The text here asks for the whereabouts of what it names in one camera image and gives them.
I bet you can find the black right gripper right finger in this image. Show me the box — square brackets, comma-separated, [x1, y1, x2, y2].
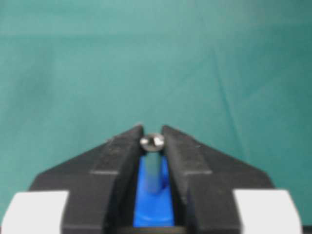
[161, 125, 312, 234]

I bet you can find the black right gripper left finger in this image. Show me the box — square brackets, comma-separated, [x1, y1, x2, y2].
[0, 124, 144, 234]

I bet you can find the grey metal shaft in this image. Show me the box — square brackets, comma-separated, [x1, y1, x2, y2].
[140, 133, 165, 195]

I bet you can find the small blue plastic gear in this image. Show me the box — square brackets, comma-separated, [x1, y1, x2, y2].
[133, 156, 175, 227]

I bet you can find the green table mat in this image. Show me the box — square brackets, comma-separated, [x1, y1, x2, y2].
[0, 0, 312, 193]

